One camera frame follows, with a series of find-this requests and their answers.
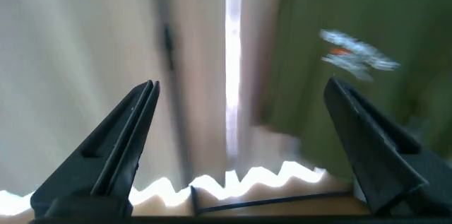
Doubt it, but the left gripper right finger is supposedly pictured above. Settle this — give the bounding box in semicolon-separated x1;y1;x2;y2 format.
323;76;452;217

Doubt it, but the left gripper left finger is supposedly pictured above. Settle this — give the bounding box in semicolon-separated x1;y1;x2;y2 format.
30;79;161;218

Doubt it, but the green long-sleeved shirt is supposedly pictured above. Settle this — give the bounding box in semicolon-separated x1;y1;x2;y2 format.
259;0;452;186

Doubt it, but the black clothes rack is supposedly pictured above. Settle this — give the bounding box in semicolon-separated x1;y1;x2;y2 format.
155;0;354;217

